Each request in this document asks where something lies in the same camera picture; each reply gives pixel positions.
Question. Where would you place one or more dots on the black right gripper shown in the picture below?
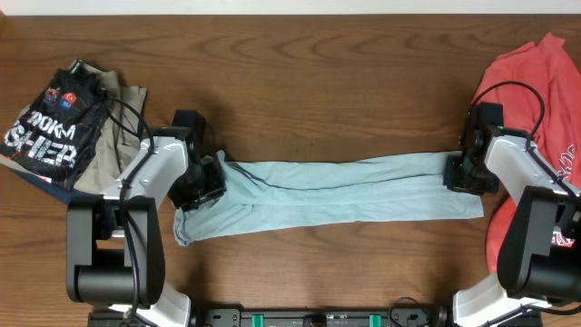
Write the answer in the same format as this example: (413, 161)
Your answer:
(452, 181)

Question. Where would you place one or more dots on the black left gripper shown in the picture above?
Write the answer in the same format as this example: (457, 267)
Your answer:
(217, 186)

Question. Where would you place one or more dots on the light blue t-shirt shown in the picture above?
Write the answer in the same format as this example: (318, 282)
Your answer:
(275, 195)

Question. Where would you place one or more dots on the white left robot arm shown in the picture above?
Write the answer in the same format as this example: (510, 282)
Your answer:
(115, 256)

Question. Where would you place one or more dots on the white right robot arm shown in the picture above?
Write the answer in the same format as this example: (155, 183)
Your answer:
(538, 264)

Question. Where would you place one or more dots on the beige folded garment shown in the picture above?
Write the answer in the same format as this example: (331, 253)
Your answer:
(120, 137)

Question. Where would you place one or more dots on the red printed t-shirt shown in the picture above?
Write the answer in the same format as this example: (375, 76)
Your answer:
(546, 67)

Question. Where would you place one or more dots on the navy folded garment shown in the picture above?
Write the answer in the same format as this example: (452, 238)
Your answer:
(59, 194)

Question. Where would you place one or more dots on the black printed folded shirt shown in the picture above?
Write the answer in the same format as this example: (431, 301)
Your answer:
(55, 136)

